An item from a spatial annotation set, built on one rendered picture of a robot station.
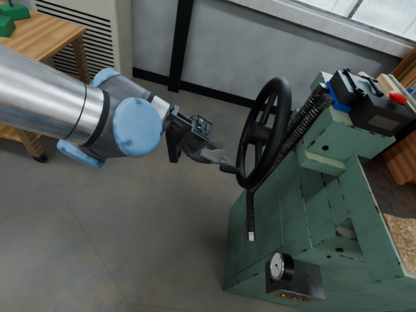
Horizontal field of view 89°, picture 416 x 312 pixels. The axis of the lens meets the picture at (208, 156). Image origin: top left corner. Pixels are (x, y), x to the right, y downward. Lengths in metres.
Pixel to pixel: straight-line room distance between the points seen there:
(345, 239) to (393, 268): 0.13
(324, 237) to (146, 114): 0.45
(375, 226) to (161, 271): 0.94
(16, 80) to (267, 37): 1.71
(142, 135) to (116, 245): 0.92
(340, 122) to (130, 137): 0.37
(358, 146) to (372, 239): 0.18
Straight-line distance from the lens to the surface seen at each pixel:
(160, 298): 1.16
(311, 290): 0.67
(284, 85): 0.50
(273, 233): 0.76
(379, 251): 0.46
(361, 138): 0.51
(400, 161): 0.57
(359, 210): 0.50
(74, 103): 0.32
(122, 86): 0.52
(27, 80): 0.31
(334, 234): 0.54
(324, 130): 0.47
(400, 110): 0.51
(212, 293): 1.21
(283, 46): 1.91
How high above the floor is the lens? 1.16
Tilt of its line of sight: 48 degrees down
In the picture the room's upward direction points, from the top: 22 degrees clockwise
